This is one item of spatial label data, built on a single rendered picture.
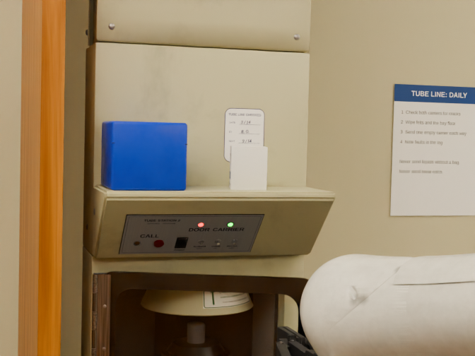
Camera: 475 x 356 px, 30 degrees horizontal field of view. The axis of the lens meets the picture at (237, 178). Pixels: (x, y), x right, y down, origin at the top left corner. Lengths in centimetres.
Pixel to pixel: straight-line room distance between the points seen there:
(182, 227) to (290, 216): 15
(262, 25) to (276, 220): 29
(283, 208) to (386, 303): 48
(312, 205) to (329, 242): 61
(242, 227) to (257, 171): 8
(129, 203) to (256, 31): 33
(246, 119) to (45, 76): 31
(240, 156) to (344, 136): 63
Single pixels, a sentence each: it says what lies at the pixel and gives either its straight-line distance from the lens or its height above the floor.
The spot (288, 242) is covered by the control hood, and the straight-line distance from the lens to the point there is 129.
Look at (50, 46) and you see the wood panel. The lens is 117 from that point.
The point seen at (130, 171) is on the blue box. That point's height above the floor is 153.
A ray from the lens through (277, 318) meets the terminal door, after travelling 125.
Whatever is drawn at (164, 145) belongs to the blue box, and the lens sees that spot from 116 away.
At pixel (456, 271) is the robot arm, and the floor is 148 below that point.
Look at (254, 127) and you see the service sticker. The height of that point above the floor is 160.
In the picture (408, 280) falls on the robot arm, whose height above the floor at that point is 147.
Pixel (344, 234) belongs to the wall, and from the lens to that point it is 184.
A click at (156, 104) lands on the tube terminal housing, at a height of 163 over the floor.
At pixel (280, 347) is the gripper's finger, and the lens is 114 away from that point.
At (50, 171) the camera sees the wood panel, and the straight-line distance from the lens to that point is 116.
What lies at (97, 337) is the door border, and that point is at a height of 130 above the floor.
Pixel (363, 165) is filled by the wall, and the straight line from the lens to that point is 185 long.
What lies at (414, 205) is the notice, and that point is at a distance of 190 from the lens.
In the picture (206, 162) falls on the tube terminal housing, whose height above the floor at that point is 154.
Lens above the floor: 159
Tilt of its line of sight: 3 degrees down
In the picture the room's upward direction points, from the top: 1 degrees clockwise
